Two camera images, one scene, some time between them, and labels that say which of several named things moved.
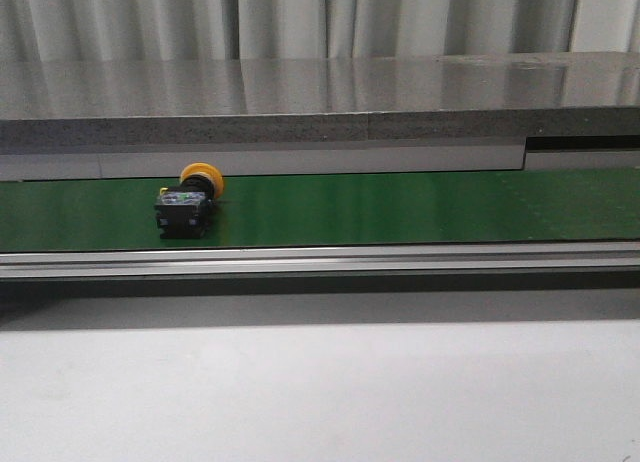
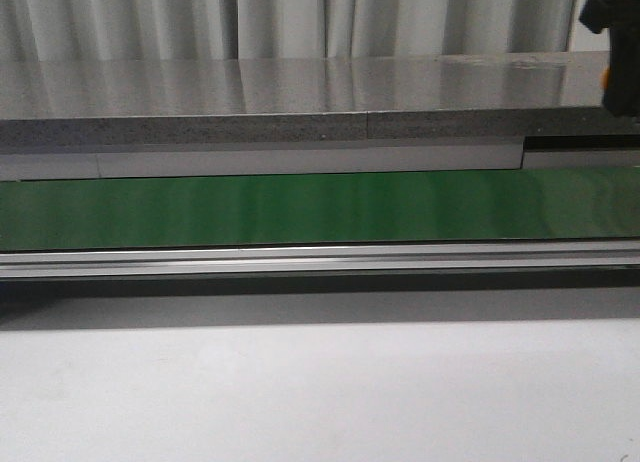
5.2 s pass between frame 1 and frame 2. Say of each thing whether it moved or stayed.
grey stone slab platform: stayed
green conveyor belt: stayed
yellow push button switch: moved
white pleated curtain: stayed
